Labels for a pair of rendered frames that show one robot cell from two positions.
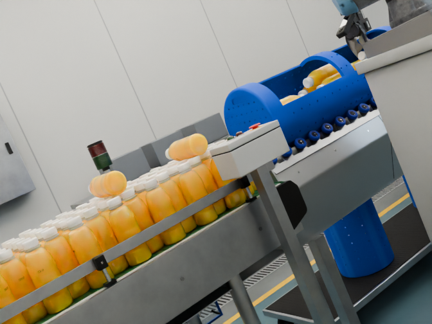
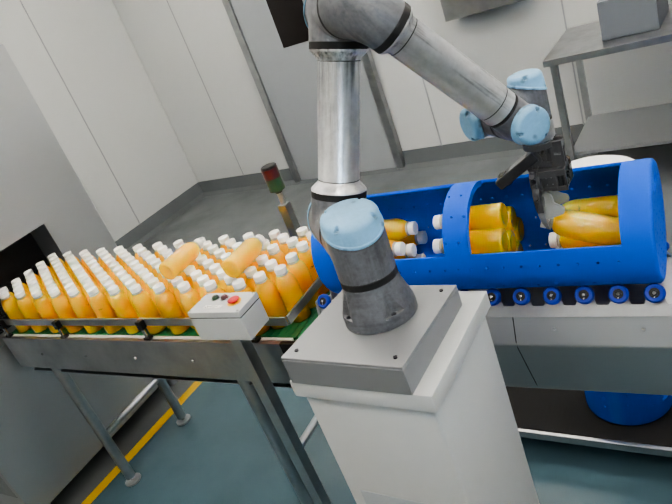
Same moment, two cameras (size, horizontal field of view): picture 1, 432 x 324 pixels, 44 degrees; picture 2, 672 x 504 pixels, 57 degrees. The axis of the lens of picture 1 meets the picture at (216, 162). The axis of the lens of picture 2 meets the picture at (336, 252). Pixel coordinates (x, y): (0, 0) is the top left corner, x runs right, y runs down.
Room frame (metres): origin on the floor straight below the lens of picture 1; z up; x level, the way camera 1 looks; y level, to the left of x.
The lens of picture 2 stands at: (1.28, -1.75, 1.86)
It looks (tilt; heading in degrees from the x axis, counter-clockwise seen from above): 25 degrees down; 69
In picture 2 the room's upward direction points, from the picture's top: 21 degrees counter-clockwise
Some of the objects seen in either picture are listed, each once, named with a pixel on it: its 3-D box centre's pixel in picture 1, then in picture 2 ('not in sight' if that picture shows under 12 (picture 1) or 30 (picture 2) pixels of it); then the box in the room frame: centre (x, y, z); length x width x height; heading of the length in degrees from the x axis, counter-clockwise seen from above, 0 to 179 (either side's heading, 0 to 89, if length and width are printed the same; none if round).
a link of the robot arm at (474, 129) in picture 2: not in sight; (492, 117); (2.12, -0.75, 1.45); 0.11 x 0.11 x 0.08; 76
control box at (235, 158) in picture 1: (249, 150); (228, 315); (1.54, -0.11, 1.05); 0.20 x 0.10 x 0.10; 122
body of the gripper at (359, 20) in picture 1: (354, 22); (547, 164); (2.22, -0.76, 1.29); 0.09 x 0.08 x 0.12; 122
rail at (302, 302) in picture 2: not in sight; (318, 282); (1.85, -0.06, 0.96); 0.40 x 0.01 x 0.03; 32
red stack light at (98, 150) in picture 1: (97, 150); (270, 172); (2.00, 0.39, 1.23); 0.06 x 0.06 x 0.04
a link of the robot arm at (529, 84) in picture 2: not in sight; (527, 98); (2.22, -0.75, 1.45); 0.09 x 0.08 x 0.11; 166
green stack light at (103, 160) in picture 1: (102, 161); (275, 183); (2.00, 0.39, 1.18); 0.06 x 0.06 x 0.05
